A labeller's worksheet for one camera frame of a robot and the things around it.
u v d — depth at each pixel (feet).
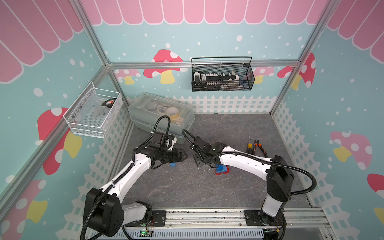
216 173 2.92
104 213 1.31
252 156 1.65
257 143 3.36
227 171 2.86
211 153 1.93
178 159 2.39
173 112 3.24
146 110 3.11
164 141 2.22
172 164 3.01
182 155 2.43
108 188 1.38
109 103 2.55
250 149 3.27
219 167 2.73
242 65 2.94
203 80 2.88
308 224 2.46
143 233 2.35
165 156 2.26
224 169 2.79
